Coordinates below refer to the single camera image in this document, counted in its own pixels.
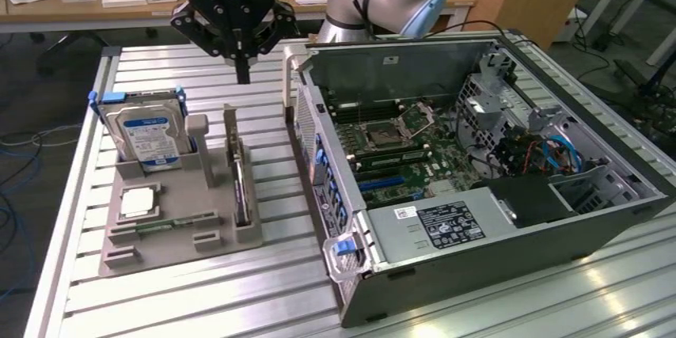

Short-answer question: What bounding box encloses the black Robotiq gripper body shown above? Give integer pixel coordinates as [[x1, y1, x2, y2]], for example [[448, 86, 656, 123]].
[[187, 0, 283, 60]]

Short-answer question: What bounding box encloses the GPU graphics card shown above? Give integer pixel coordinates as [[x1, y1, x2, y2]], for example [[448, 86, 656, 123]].
[[221, 103, 253, 229]]

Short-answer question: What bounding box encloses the hard disk in blue caddy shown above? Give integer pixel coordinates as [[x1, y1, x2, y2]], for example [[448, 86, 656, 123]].
[[87, 86, 192, 175]]

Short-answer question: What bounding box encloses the CPU socket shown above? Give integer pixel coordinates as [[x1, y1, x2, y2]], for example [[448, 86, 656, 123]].
[[363, 120, 409, 152]]

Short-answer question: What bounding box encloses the metal socket cover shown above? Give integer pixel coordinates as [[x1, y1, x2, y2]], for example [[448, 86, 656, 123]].
[[397, 99, 440, 134]]

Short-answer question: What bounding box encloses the grey parts rack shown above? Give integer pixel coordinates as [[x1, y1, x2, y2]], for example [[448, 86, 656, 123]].
[[99, 113, 264, 279]]

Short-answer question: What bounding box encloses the blue expansion slot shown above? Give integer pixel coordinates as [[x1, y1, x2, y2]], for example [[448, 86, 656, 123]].
[[359, 177, 407, 193]]

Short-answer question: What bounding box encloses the silver CPU chip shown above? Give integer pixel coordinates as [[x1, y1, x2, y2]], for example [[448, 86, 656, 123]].
[[120, 189, 157, 216]]

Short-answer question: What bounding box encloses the green motherboard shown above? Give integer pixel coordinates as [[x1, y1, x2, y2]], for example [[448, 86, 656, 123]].
[[321, 88, 480, 212]]

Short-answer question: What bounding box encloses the green RAM stick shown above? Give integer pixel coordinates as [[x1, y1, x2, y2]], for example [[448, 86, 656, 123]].
[[135, 216, 200, 233]]

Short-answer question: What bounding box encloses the grey power supply unit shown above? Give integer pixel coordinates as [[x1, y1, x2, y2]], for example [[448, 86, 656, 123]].
[[363, 187, 517, 267]]

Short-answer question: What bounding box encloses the black drive bay box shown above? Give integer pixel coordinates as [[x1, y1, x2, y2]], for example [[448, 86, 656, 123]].
[[485, 177, 581, 229]]

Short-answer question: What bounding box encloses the metal disk bay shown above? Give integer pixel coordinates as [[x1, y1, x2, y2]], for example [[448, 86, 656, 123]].
[[547, 161, 637, 217]]

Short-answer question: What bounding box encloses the open black PC case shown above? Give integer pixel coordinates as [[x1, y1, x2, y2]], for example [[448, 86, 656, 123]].
[[283, 28, 676, 329]]

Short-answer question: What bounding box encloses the black cable loop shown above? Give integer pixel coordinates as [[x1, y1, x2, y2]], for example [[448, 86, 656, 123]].
[[425, 18, 535, 48]]

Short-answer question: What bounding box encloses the white floor cable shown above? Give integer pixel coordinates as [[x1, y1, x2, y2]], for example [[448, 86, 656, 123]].
[[0, 123, 81, 148]]

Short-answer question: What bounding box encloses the red wire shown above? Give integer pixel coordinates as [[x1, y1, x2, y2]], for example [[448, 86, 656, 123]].
[[519, 140, 552, 176]]

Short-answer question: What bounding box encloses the blue floor cable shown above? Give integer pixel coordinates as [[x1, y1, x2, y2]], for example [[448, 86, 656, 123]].
[[0, 146, 41, 302]]

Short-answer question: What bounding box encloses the blue wire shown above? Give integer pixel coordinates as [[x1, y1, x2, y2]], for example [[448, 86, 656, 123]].
[[547, 135, 584, 176]]

